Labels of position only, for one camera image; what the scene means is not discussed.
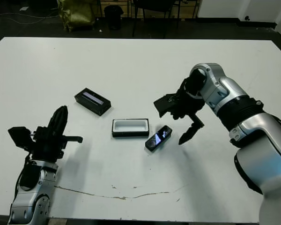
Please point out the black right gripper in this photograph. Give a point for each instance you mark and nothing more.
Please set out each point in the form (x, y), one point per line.
(187, 105)

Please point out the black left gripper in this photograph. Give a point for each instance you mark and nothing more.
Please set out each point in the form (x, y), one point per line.
(48, 146)

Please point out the black slim camera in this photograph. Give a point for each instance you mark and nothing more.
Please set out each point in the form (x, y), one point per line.
(158, 138)

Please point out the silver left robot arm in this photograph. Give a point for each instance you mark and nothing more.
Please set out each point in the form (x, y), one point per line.
(30, 201)

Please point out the black box lid with print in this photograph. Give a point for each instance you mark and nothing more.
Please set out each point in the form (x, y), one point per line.
(89, 103)

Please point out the black box with white insert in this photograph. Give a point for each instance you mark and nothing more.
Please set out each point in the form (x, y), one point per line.
(131, 126)

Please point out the yellow-green bag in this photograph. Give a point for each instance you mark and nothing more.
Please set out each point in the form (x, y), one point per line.
(77, 14)

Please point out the black waste bin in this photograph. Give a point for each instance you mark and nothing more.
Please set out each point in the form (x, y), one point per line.
(113, 17)

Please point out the white paper sheet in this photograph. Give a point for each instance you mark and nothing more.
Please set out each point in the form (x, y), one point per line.
(24, 9)

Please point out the black round door stopper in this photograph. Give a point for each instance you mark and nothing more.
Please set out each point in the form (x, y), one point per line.
(247, 18)

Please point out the black chair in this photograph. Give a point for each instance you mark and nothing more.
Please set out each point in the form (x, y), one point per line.
(155, 5)

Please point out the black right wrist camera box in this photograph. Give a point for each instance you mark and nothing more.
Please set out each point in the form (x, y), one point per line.
(165, 104)

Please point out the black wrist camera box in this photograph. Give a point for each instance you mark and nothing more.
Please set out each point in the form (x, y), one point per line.
(19, 138)
(165, 104)

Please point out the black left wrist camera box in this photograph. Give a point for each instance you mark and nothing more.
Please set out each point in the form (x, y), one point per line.
(19, 138)

